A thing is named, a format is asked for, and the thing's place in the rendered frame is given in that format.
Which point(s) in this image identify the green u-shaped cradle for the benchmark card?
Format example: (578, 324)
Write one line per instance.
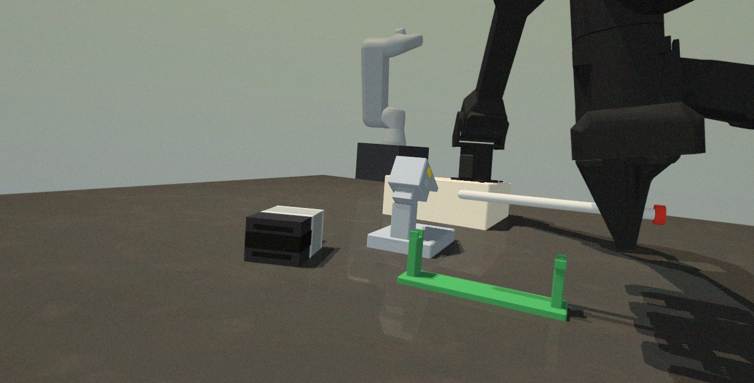
(554, 307)

